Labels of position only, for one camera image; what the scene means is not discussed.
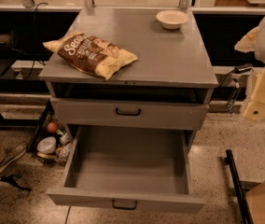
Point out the brown and yellow chip bag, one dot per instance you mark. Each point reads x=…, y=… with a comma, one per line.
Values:
x=91, y=54

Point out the grey drawer cabinet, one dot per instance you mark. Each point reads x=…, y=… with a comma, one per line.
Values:
x=172, y=66

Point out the open grey middle drawer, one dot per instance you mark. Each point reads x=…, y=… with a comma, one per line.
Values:
x=128, y=169

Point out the closed grey upper drawer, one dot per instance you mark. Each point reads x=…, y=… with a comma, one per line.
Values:
x=130, y=114

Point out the black power adapter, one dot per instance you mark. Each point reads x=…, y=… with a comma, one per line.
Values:
x=243, y=68

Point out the white ceramic bowl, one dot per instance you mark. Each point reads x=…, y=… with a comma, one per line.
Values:
x=172, y=19

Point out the black metal stand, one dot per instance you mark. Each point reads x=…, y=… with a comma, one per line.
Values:
x=245, y=214

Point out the red apple in bin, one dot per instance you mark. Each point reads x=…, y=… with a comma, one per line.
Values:
x=52, y=127

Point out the black bin of small items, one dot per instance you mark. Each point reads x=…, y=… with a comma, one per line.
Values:
x=63, y=145

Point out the white bowl in bin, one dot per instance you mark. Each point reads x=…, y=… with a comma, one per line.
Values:
x=47, y=145

